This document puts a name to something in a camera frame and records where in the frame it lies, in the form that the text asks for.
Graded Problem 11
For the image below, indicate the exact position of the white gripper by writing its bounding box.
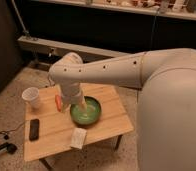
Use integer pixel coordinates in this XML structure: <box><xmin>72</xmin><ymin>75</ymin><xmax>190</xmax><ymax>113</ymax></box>
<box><xmin>60</xmin><ymin>83</ymin><xmax>87</xmax><ymax>113</ymax></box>

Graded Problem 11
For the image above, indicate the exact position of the orange red pepper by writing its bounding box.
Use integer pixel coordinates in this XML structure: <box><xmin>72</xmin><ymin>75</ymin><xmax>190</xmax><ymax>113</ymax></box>
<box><xmin>55</xmin><ymin>95</ymin><xmax>62</xmax><ymax>112</ymax></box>

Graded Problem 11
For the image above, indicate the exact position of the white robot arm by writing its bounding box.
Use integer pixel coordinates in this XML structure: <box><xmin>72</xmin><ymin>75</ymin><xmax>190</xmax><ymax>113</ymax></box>
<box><xmin>49</xmin><ymin>48</ymin><xmax>196</xmax><ymax>171</ymax></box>

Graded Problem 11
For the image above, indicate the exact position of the green bowl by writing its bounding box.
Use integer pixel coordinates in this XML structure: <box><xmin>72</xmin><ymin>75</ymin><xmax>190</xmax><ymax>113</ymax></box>
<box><xmin>70</xmin><ymin>96</ymin><xmax>102</xmax><ymax>125</ymax></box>

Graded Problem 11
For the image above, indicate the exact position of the white folded napkin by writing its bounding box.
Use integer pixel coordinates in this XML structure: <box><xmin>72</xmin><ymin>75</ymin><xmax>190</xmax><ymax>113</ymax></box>
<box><xmin>70</xmin><ymin>128</ymin><xmax>87</xmax><ymax>149</ymax></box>

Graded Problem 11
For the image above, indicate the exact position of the wooden table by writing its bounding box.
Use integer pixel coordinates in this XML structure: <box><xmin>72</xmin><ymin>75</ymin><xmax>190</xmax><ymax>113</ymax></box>
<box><xmin>24</xmin><ymin>84</ymin><xmax>134</xmax><ymax>162</ymax></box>

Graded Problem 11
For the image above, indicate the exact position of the white paper cup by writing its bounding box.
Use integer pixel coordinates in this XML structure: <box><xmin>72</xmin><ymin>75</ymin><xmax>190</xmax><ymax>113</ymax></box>
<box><xmin>22</xmin><ymin>87</ymin><xmax>41</xmax><ymax>109</ymax></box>

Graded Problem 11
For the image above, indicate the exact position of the black remote control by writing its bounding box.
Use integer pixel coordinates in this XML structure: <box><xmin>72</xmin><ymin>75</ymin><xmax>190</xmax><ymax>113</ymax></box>
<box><xmin>29</xmin><ymin>119</ymin><xmax>40</xmax><ymax>141</ymax></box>

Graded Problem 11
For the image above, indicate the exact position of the grey low ledge beam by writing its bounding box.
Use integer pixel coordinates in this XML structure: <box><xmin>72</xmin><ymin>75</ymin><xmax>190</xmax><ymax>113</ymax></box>
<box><xmin>17</xmin><ymin>36</ymin><xmax>126</xmax><ymax>63</ymax></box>

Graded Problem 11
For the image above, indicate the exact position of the black device on floor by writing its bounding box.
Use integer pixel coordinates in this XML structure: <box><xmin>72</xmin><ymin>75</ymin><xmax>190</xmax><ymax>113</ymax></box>
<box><xmin>0</xmin><ymin>142</ymin><xmax>17</xmax><ymax>154</ymax></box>

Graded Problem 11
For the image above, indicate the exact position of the metal pole stand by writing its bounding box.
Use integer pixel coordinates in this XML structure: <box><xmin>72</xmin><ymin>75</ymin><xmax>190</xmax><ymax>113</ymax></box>
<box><xmin>11</xmin><ymin>0</ymin><xmax>38</xmax><ymax>41</ymax></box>

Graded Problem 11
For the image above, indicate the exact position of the black cable on floor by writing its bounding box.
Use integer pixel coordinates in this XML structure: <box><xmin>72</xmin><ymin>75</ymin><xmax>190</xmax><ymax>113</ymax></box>
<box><xmin>0</xmin><ymin>120</ymin><xmax>27</xmax><ymax>140</ymax></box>

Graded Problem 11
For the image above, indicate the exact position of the black hanging cable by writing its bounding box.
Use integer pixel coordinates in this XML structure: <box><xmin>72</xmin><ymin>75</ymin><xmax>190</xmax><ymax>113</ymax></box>
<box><xmin>149</xmin><ymin>7</ymin><xmax>160</xmax><ymax>51</ymax></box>

